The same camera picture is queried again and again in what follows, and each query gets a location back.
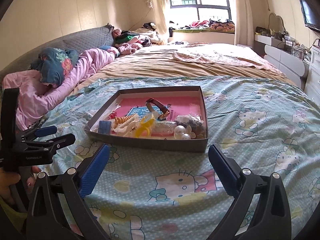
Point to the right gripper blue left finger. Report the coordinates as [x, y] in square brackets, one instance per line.
[91, 168]

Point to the clear bag with dark jewelry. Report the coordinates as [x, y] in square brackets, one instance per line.
[195, 122]

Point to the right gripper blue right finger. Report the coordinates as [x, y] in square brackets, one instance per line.
[226, 169]

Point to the dark floral pillow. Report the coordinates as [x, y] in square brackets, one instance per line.
[54, 64]

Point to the pile of clothes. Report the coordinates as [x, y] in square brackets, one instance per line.
[128, 42]

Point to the dark cardboard tray box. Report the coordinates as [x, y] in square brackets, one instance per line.
[196, 145]

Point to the beige curtain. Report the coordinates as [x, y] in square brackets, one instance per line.
[242, 17]

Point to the white hair claw clip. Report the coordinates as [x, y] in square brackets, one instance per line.
[120, 125]

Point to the tan bed blanket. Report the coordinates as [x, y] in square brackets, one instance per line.
[157, 61]

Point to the Hello Kitty bed sheet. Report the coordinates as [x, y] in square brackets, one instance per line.
[264, 125]

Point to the brown leather wrist watch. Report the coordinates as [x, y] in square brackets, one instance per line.
[157, 109]

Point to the clothes on window sill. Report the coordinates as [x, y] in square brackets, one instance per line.
[227, 26]

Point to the black flat television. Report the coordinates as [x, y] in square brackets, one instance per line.
[311, 20]

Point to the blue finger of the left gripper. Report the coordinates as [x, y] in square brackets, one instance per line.
[43, 132]
[58, 143]

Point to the pink children's book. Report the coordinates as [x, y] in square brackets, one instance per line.
[143, 128]

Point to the white grey dressing table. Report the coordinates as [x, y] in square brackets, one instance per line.
[293, 67]

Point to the pink quilt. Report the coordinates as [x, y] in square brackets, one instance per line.
[36, 99]

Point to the grey padded headboard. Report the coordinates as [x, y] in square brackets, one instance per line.
[79, 41]

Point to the white drawer cabinet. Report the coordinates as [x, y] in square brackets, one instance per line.
[312, 85]

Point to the person's left hand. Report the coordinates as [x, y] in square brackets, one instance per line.
[11, 178]

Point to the pink floral light blanket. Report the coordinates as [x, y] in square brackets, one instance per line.
[222, 53]

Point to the white pearl hair clip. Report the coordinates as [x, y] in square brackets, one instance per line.
[164, 127]

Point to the large pearl earrings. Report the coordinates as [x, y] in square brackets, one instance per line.
[183, 133]

